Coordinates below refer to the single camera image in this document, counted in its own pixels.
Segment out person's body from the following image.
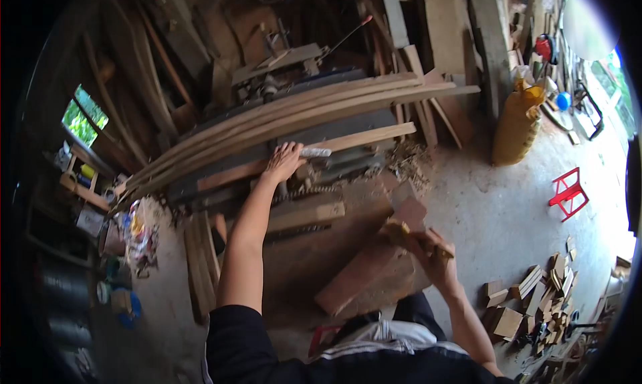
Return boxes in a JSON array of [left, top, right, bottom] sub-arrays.
[[203, 236, 515, 384]]

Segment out large reddish wooden board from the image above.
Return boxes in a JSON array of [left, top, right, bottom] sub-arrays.
[[314, 197, 433, 318]]

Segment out yellow plastic jerry can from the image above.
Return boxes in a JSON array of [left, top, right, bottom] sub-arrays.
[[492, 79, 546, 167]]

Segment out bundle of planks on floor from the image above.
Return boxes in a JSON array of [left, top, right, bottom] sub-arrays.
[[183, 211, 222, 325]]

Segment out small wooden offcut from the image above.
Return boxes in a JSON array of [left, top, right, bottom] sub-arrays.
[[381, 218, 455, 260]]

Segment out pile of colourful packets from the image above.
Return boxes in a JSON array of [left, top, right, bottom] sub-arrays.
[[123, 201, 160, 278]]

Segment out cluttered wooden shelf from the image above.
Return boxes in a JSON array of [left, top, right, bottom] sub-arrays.
[[52, 140, 121, 213]]

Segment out leaning wooden boards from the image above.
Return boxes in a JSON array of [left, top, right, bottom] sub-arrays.
[[351, 0, 512, 151]]

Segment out grey wood planer machine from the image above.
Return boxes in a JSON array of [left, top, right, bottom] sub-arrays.
[[168, 43, 402, 244]]

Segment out person's legs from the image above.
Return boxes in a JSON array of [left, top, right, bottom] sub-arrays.
[[346, 292, 448, 346]]

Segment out stack of curved wooden slats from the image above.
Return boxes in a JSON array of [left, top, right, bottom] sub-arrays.
[[108, 72, 481, 215]]

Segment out short pale wooden beam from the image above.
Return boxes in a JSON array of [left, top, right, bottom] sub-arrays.
[[266, 201, 347, 234]]

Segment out window with green view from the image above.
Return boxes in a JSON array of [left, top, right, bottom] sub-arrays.
[[61, 84, 109, 148]]

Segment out long straight wooden plank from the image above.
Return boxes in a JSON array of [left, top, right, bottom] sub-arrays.
[[197, 121, 417, 192]]

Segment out red round tool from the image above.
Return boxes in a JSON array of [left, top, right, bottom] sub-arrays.
[[534, 34, 558, 65]]

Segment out person's right hand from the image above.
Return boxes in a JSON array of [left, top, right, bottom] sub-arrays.
[[401, 228, 458, 292]]

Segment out person's left fingers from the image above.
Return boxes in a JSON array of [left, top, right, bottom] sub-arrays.
[[273, 141, 305, 158]]

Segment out person's left hand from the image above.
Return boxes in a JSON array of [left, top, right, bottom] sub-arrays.
[[261, 141, 307, 184]]

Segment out person's right fingers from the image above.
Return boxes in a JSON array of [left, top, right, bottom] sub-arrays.
[[403, 228, 452, 258]]

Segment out red plastic stool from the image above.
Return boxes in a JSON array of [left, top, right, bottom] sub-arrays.
[[307, 325, 343, 361], [548, 167, 590, 222]]

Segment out pile of wood shavings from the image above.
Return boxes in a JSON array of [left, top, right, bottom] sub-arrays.
[[386, 142, 432, 194]]

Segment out pile of small wood blocks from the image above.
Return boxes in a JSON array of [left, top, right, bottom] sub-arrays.
[[483, 236, 582, 356]]

